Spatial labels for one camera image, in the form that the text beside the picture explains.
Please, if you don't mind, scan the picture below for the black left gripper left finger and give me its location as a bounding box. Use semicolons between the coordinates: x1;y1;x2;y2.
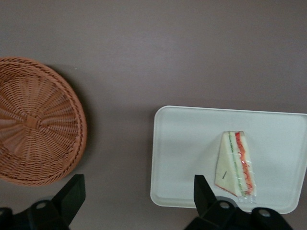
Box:
51;174;86;226

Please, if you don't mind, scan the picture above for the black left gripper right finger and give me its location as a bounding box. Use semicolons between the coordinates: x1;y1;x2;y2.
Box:
193;174;218;218

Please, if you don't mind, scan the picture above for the triangle sandwich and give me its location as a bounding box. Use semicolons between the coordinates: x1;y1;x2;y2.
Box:
214;131;257;204

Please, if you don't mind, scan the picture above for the beige plastic tray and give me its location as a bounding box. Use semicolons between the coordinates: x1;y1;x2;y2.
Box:
150;105;307;215

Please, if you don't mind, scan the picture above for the round brown wicker basket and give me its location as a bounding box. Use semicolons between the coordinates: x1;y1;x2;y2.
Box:
0;56;88;187

